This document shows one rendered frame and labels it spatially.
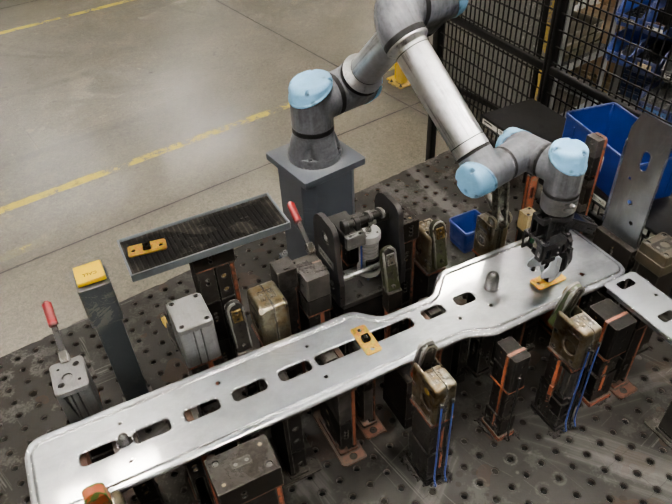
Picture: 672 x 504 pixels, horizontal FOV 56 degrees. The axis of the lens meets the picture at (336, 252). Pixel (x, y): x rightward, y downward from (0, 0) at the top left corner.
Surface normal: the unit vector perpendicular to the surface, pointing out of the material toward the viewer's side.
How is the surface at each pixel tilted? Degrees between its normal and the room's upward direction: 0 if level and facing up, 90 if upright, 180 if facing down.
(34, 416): 0
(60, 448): 0
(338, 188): 90
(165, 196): 0
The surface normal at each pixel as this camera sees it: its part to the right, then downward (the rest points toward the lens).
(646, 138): -0.89, 0.32
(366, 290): -0.04, -0.76
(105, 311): 0.46, 0.56
